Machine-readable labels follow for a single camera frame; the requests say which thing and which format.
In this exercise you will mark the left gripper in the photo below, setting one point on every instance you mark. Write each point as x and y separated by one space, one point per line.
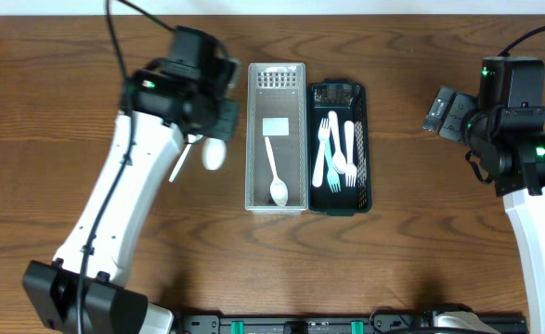
226 119

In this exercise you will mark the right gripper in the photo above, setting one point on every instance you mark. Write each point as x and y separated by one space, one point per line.
451 117

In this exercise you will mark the white spoon bowl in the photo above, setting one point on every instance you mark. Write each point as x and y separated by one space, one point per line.
191 140

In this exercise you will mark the white spoon crossing diagonal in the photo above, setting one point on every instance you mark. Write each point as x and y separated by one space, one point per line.
214 153

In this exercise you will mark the white spoon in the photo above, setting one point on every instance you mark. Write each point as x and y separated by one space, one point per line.
278 188
338 157

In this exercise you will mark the white fork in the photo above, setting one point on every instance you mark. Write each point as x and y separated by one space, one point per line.
350 168
324 132

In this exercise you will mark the pale green fork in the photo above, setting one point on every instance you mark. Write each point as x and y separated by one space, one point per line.
333 178

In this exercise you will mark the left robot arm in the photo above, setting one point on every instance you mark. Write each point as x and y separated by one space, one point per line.
83 289

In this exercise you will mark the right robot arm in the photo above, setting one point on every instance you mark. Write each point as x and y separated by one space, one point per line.
515 164

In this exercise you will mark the white label in basket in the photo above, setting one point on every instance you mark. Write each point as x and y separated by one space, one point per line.
275 127

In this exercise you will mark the clear plastic basket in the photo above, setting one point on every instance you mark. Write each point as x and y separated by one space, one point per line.
276 90

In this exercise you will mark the black plastic basket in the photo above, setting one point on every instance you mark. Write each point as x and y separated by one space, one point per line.
348 99

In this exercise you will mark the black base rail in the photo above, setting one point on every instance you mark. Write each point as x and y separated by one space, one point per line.
444 318

